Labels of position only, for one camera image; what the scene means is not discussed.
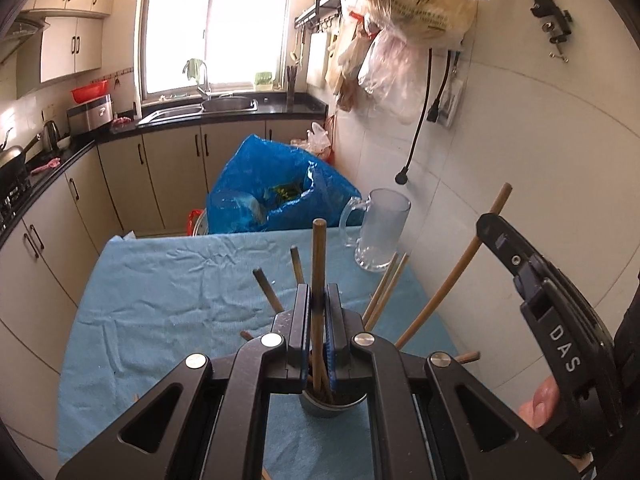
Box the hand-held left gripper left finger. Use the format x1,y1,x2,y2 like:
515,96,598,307
55,284,313,480

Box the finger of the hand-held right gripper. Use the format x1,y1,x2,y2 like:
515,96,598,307
476,213,538,301

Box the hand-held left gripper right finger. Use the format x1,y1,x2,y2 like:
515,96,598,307
324,284,581,480

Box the bunch of wooden chopsticks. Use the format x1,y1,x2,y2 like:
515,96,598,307
240,246,482,403

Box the long wooden chopstick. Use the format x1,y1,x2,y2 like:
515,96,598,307
310,218,328,403
395,182,513,350

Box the black utensil holder cup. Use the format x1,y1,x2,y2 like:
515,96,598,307
299,382,370,418

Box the dark utensils in holder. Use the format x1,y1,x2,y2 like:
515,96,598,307
285,64,300,106

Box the person's right hand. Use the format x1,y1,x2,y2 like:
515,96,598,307
517,375,560,431

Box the clear glass mug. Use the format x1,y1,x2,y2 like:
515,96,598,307
339,188,412,273

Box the blue tablecloth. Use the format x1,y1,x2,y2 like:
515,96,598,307
57,226,461,480

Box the blue plastic bag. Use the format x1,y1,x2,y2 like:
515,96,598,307
206,134,363,235

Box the crumpled clear plastic bag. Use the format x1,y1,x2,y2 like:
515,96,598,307
290,121,335,166

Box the beige lower kitchen cabinets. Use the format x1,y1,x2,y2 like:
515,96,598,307
0,112,333,451

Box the beige kitchen cabinets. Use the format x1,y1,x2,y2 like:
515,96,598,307
0,112,333,451
15,0,123,86

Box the black kitchen countertop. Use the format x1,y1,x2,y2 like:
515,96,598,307
0,92,328,241

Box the white plastic bag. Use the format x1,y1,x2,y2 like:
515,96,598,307
337,30,373,78

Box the steel kitchen sink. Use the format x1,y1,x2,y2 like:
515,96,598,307
137,96,260,126

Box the plastic bag with yellow contents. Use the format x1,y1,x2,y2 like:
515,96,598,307
362,0,478,51

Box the white cutting board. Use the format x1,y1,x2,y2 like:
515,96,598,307
306,32,331,88

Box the silver countertop appliance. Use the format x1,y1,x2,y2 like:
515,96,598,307
66,100,116,135

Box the kitchen window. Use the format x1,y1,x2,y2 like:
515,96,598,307
137,0,293,103

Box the gas stove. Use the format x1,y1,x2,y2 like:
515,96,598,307
0,175,33,233

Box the metal kettle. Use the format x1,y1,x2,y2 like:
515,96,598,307
41,120,62,152

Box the red plastic basin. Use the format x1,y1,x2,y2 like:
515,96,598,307
70,80,110,105

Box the black wok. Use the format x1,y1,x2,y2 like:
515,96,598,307
0,132,43,186

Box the beige upper kitchen cabinets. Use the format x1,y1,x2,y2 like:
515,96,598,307
15,0,123,86

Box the range hood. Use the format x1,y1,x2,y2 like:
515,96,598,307
0,15,51,63

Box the black cord with plug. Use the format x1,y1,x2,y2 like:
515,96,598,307
426,49,451,125

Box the black power cable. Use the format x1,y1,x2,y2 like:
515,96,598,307
395,47,436,186

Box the white wall power strip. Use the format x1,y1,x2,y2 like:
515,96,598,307
439,50,468,128

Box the metal wall rack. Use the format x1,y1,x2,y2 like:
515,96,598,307
294,0,346,31

